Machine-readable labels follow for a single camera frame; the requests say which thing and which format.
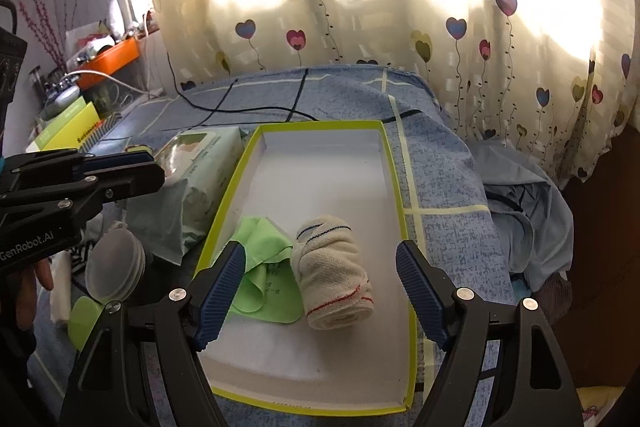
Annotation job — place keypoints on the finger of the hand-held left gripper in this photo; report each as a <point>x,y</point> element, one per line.
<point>130,179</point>
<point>100,157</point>

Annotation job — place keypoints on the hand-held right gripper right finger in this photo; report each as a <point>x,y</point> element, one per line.
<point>420,297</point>

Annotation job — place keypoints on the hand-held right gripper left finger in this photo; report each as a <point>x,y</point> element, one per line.
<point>222,294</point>

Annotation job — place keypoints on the black white striped cloth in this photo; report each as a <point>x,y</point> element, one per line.
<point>86,254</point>

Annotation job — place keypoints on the person's left hand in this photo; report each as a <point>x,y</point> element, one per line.
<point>24,302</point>

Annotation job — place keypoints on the striped cardboard box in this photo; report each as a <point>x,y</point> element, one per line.
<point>102,129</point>

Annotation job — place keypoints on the yellow-green cardboard box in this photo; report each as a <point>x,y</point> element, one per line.
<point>67,129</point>

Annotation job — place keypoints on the light green cloth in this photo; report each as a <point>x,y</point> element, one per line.
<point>265,247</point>

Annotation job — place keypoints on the grey oval case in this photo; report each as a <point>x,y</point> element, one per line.
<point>59,103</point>

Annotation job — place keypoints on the wet wipes pack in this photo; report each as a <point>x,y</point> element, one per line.
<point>200,192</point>

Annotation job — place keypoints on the dark jar with clear lid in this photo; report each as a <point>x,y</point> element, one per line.
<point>112,267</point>

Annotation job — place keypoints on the green plastic case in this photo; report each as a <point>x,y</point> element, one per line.
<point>82,322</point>

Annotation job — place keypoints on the rolled cream towel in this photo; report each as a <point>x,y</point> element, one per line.
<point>332,272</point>

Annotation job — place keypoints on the orange tray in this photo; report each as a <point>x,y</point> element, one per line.
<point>112,59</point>

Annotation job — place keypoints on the blue checked bed sheet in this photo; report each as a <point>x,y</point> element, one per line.
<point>440,187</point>

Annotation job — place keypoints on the light blue crumpled cloth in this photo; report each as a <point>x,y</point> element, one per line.
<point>530,217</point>

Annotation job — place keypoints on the pink flower branches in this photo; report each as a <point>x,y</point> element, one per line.
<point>42,27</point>

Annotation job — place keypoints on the brown wooden cabinet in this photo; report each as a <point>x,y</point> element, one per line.
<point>605,257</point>

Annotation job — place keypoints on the heart print curtain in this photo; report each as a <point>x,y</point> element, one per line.
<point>380,7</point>

